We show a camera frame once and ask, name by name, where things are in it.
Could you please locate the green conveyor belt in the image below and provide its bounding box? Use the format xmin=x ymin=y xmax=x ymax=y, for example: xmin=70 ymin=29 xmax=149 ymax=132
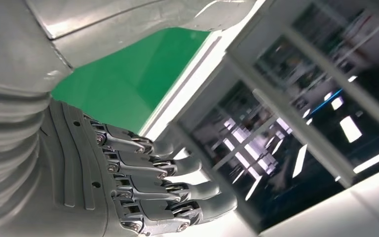
xmin=50 ymin=27 xmax=211 ymax=135

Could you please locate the aluminium conveyor frame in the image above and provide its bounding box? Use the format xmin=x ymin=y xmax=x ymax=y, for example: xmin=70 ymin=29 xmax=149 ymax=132
xmin=139 ymin=31 xmax=229 ymax=141

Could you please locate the glass partition frame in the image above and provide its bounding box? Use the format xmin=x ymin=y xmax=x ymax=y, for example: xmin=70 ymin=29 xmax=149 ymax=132
xmin=170 ymin=0 xmax=379 ymax=237

